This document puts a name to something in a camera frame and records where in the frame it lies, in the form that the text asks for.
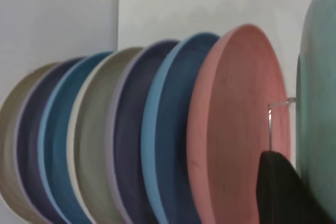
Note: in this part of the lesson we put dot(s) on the pink plate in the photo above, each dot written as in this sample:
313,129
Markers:
236,116

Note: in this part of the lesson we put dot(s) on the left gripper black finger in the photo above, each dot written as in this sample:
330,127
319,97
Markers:
278,195

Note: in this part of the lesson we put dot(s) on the purple plate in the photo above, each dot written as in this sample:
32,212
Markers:
29,142
128,134

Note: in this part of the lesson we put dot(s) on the beige plate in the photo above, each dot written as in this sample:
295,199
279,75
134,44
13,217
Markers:
6,134
92,142

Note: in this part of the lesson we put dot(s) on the blue plate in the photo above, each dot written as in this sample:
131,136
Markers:
168,129
56,142

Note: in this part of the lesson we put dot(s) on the green plate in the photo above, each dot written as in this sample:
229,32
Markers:
320,103

